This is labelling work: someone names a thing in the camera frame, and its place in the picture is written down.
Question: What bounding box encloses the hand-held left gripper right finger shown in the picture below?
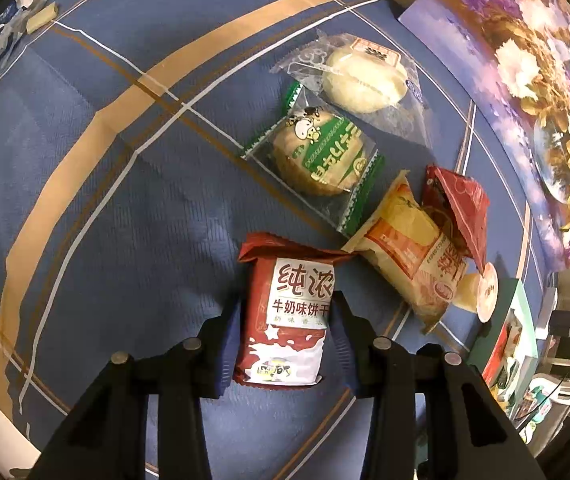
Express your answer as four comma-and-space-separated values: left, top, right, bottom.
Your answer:
330, 290, 548, 480

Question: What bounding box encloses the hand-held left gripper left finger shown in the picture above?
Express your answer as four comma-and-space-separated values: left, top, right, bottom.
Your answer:
27, 300, 243, 480

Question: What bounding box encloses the red milk biscuit packet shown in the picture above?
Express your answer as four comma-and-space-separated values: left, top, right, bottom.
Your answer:
232, 232, 356, 388

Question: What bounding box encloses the orange yellow snack packet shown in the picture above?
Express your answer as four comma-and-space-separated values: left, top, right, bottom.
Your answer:
342, 170, 468, 336

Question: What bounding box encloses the jelly cup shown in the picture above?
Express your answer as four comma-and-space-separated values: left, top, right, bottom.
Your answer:
452, 262, 500, 322

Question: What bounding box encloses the red snack packet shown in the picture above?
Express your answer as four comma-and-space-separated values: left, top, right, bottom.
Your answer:
422, 164, 490, 271

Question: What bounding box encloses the teal shallow cardboard box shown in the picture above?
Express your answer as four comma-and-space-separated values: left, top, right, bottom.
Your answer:
467, 279, 540, 411

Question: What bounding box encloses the green round cookie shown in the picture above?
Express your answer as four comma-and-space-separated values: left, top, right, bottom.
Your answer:
240, 82, 386, 238

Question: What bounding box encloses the clear white pastry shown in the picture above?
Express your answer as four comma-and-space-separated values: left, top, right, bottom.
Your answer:
270, 30, 433, 148

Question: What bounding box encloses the blue plaid tablecloth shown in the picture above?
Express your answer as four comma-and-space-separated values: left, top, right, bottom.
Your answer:
0, 0, 560, 480

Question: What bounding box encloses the flower painting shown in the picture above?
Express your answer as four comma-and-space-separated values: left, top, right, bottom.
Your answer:
397, 0, 570, 271

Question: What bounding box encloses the small cream candy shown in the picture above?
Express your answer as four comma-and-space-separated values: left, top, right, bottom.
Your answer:
26, 2, 60, 35

